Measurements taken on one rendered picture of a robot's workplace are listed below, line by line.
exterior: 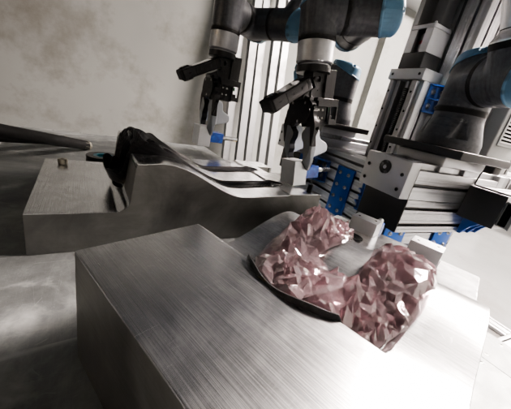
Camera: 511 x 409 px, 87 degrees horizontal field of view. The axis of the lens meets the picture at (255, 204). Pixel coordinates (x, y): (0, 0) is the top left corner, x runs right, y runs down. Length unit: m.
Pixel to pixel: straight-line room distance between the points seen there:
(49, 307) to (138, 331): 0.20
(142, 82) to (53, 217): 2.31
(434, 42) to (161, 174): 0.94
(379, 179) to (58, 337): 0.69
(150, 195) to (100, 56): 2.31
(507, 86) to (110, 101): 2.50
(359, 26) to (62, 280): 0.64
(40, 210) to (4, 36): 2.40
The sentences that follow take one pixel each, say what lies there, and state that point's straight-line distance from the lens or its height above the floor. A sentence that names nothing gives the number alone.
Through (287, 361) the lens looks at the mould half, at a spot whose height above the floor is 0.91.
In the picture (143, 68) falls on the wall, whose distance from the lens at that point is 2.68.
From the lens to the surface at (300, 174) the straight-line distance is 0.61.
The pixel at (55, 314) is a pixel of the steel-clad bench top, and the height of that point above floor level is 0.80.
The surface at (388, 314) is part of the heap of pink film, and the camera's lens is 0.29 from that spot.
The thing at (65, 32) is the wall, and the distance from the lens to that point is 2.72.
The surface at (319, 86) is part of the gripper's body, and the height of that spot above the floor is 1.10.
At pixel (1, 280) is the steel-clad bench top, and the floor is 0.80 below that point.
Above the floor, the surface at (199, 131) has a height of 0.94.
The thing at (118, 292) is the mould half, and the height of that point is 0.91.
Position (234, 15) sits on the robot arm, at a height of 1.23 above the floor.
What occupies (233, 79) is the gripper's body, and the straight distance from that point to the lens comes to 0.81.
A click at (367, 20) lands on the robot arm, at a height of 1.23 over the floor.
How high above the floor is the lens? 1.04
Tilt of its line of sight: 20 degrees down
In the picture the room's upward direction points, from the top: 12 degrees clockwise
